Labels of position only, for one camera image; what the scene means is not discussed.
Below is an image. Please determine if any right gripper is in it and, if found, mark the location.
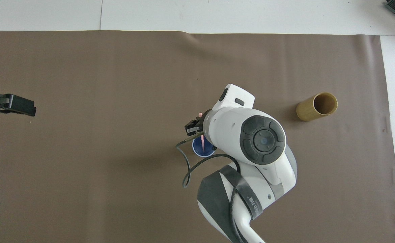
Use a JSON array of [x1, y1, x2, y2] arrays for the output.
[[185, 118, 205, 136]]

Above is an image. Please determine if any pink chopstick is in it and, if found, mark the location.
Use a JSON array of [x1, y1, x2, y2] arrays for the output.
[[199, 112, 206, 152]]

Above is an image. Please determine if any blue cup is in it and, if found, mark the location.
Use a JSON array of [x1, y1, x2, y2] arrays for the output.
[[192, 136, 217, 158]]

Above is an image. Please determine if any bamboo cup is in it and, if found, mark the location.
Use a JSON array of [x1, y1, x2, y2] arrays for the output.
[[296, 92, 338, 122]]

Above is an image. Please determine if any black cable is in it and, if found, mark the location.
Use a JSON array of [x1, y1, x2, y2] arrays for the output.
[[175, 132, 241, 189]]

